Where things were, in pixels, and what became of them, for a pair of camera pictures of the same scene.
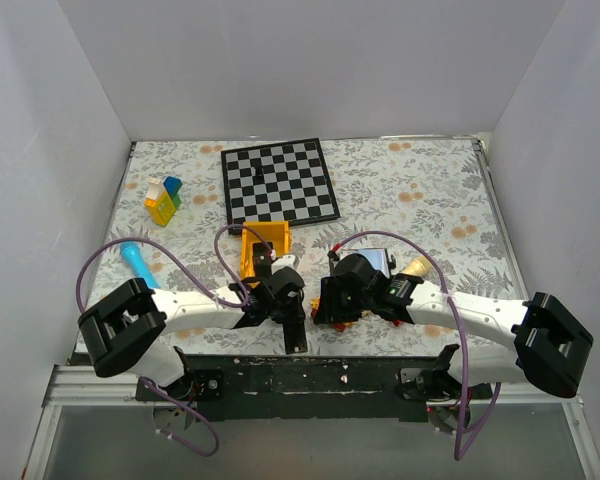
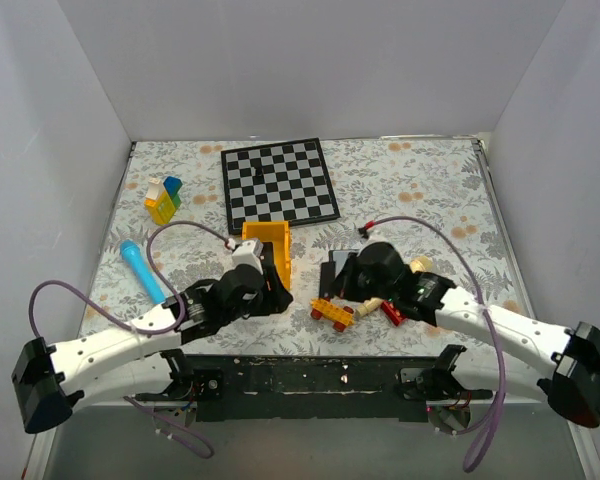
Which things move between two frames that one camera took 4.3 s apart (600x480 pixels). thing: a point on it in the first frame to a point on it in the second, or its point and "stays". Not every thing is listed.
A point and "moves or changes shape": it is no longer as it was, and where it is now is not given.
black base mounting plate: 225,388 stays
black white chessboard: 280,182 stays
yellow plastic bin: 276,232 stays
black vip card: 295,338 moves or changes shape
